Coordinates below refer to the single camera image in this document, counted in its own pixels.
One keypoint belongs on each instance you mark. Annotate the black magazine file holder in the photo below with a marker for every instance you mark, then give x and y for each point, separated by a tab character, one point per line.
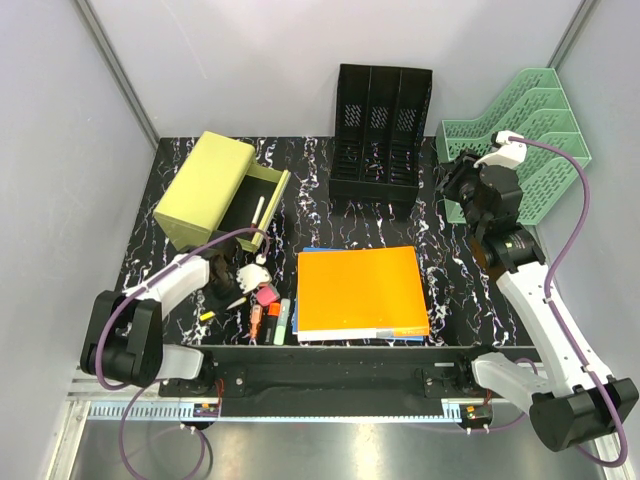
380	119

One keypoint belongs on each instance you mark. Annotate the yellow-green drawer cabinet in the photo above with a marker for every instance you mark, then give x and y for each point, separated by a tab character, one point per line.
216	191

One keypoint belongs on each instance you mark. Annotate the pale green highlighter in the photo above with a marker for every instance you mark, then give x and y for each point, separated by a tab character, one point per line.
282	322

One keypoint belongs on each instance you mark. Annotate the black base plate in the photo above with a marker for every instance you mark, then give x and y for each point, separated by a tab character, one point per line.
244	371

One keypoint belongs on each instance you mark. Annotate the red-capped white marker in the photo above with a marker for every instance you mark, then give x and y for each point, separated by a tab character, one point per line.
258	211

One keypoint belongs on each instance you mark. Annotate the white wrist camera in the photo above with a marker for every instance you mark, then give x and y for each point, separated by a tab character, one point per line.
254	275
509	150

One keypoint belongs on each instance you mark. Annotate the aluminium frame rail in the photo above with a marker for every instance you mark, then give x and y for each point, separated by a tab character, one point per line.
432	401

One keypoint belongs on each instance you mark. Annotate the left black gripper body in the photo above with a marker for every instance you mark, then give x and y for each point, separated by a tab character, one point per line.
226	290

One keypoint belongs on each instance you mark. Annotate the pink eraser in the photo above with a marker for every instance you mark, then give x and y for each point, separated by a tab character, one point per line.
267	295

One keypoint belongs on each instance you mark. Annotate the orange black highlighter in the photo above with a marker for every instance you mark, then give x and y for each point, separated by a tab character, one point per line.
269	323

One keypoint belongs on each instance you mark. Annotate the yellow-capped white marker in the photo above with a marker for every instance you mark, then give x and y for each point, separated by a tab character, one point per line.
207	316

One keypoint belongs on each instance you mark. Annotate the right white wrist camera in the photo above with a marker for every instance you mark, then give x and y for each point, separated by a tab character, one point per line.
509	150

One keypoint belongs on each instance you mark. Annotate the orange folder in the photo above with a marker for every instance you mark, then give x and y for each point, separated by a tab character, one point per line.
360	290

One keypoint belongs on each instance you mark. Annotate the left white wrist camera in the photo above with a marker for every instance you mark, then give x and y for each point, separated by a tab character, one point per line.
254	275

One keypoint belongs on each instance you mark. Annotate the orange correction tape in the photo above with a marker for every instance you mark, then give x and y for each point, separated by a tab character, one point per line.
255	320

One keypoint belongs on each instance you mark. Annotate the black marble desk mat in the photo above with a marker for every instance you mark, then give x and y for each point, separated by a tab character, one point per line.
465	308

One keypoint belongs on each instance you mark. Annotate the green clear highlighter pen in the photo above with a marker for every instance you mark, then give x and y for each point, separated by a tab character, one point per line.
236	303

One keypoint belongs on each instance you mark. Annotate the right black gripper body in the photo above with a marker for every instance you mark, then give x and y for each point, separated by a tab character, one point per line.
459	183

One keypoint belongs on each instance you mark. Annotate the green mesh file organizer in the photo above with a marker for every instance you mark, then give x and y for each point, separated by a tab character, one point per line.
535	106

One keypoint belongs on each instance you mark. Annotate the blue folder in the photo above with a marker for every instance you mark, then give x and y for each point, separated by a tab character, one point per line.
300	300

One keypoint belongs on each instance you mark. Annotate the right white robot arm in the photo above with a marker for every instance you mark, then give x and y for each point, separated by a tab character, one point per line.
579	399

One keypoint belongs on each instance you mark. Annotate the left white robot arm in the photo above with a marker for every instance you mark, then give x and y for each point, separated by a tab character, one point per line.
124	342

